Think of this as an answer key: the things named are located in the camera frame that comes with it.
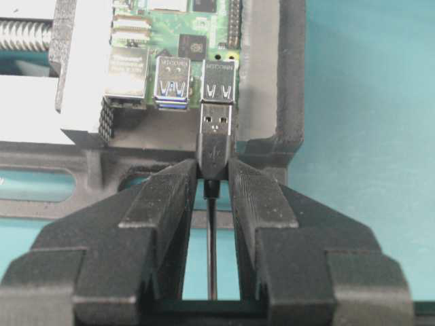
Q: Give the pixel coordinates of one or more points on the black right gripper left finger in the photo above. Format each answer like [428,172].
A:
[105,264]

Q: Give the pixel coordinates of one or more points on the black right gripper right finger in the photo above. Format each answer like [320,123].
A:
[309,264]

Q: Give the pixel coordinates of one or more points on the black machine vise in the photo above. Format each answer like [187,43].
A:
[63,147]

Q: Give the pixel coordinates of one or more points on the green Raspberry Pi board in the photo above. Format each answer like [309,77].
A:
[158,49]

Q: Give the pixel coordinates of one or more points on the silver vise lead screw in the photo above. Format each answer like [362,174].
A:
[27,36]

